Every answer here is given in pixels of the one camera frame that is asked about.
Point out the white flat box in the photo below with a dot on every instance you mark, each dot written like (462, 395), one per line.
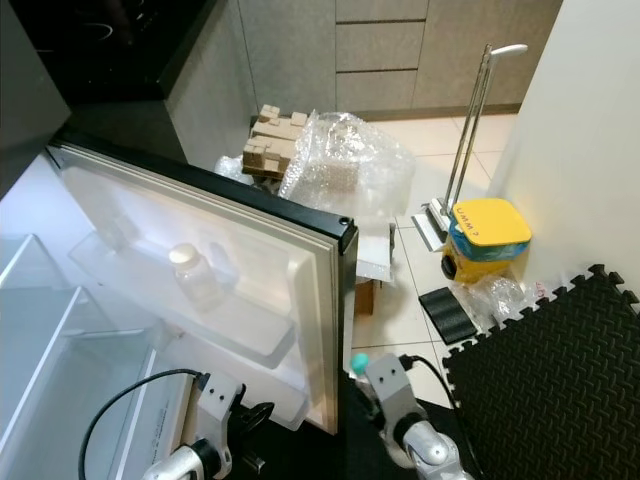
(380, 250)

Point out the silver freezer door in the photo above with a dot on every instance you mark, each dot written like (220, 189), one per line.
(25, 100)

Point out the black glass oven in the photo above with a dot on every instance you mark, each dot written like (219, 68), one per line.
(100, 45)

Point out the clear jar white lid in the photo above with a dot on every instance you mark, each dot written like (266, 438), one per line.
(195, 285)

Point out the black puzzle foam mat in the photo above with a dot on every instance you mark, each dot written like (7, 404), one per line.
(550, 390)

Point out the grey kitchen cabinet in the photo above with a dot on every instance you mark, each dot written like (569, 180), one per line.
(450, 50)

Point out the yellow plastic container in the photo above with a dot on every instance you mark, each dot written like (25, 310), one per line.
(485, 230)

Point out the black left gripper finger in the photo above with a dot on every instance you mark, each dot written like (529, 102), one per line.
(254, 418)

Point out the silver fridge door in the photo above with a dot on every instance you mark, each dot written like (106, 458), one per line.
(130, 205)

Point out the large brown cardboard box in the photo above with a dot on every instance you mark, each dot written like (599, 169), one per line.
(367, 296)

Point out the crumpled clear plastic bag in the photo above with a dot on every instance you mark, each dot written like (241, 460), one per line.
(500, 298)

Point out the black ribbed pad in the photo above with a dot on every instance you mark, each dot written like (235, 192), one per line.
(448, 318)

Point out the silver hand trolley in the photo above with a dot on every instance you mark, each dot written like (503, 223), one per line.
(430, 228)

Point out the clear bubble wrap bundle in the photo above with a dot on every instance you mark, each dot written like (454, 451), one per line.
(345, 165)

